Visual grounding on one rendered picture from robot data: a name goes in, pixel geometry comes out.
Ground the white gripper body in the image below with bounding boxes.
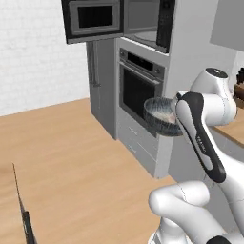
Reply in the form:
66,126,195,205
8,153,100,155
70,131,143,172
175,91,192,101

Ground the pale garlic bulb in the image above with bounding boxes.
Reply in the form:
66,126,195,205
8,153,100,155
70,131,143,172
157,109,176,125

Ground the grey patterned bowl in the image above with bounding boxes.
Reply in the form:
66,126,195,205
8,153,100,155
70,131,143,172
142,97,184,138

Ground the black glass oven door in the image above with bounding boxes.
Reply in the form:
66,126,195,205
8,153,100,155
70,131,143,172
118,62,165,138

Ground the black microwave oven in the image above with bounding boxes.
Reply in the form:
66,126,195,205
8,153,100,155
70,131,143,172
122,0,176,54

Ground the black microwave door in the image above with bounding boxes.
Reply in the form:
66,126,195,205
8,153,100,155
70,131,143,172
60,0,125,45

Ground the grey tall oven cabinet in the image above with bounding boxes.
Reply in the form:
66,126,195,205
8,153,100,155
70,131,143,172
114,0,240,179

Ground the steel built-in oven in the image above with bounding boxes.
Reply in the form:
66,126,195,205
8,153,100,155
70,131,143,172
117,47,167,138

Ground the grey drawer front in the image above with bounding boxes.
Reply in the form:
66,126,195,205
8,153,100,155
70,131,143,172
116,128,159,179
116,107,160,153

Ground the dark brown knife block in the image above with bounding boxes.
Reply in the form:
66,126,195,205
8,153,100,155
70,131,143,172
233,67,244,110

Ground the thin black pole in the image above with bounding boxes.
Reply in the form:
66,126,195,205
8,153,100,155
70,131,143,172
11,162,38,244

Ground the steel oven door handle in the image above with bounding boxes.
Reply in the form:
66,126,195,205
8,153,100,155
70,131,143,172
118,60,164,86

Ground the grey wall cupboard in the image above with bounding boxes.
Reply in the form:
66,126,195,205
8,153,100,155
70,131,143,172
209,0,244,52

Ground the grey fridge handle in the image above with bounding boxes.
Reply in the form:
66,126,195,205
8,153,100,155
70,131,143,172
88,40,102,88

